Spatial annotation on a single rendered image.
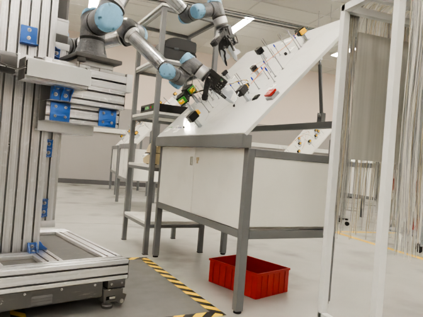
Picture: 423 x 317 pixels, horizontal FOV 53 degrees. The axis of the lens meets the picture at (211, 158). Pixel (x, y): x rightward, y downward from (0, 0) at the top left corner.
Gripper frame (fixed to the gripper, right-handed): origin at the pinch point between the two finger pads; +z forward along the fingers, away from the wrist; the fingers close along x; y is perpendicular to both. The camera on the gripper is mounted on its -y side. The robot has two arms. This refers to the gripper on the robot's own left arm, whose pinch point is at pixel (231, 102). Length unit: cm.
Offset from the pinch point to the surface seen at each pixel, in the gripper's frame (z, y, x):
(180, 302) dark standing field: 46, -88, -39
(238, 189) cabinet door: 30.5, -27.1, -28.6
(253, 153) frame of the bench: 24.2, -8.6, -28.7
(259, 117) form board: 15.0, 5.9, -23.1
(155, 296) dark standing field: 35, -98, -35
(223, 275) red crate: 62, -78, -5
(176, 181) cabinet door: 6, -66, 34
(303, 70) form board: 17.9, 37.1, -2.9
